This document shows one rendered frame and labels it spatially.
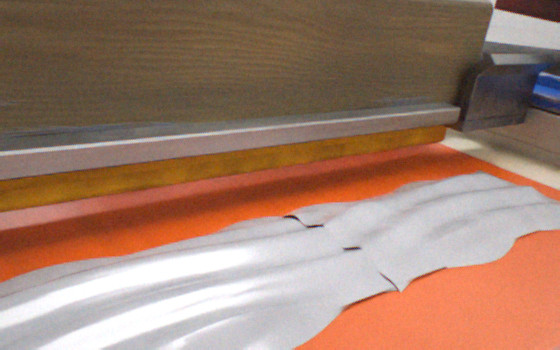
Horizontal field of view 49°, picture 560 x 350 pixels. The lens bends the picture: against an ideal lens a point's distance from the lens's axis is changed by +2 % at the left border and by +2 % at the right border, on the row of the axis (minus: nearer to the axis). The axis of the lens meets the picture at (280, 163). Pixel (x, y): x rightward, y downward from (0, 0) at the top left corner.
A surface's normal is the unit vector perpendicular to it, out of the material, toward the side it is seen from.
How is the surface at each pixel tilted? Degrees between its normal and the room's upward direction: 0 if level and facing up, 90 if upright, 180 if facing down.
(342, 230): 33
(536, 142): 90
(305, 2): 90
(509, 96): 90
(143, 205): 0
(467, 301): 0
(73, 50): 90
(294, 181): 0
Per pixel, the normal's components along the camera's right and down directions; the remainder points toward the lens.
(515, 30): -0.73, 0.11
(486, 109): 0.66, 0.35
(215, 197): 0.16, -0.93
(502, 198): 0.40, -0.62
